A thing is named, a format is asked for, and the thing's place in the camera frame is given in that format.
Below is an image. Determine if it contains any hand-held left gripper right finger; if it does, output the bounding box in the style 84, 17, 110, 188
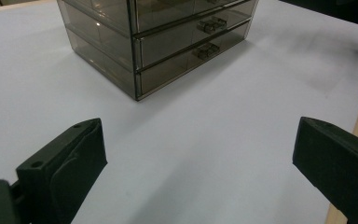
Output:
292, 116, 358, 224

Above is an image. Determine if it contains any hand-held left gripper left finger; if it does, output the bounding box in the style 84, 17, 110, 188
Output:
16, 118, 108, 224

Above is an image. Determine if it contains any smoky clear drawer cabinet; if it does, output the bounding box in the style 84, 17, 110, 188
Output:
56, 0, 260, 102

